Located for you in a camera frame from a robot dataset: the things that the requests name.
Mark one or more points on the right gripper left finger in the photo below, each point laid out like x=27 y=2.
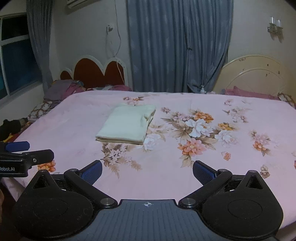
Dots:
x=82 y=181

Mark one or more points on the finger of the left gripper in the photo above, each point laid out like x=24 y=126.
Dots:
x=16 y=146
x=39 y=157

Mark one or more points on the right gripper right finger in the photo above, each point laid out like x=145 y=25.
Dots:
x=211 y=180

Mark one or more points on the cream white cloth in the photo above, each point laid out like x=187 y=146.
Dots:
x=127 y=124

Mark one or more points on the pile of mixed clothes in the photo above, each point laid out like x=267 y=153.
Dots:
x=61 y=89

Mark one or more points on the pink floral bed sheet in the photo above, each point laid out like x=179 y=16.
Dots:
x=231 y=132

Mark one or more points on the white pump bottle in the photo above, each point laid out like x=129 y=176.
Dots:
x=202 y=91

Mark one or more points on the pink pillow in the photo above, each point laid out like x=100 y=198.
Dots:
x=235 y=91

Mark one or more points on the red heart-shaped headboard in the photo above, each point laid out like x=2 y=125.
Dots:
x=92 y=73

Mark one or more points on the patterned pillow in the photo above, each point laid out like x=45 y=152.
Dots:
x=287 y=98

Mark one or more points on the cream arched headboard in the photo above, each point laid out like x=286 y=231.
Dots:
x=256 y=73

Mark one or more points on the left side grey curtain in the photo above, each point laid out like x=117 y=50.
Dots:
x=39 y=18

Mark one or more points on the blue grey curtain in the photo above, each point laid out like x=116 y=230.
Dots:
x=178 y=46

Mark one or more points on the white air conditioner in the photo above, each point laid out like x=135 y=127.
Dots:
x=73 y=3

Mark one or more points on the window with white frame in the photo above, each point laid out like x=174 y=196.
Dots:
x=19 y=68

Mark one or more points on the crystal wall lamp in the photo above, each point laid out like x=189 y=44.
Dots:
x=275 y=29

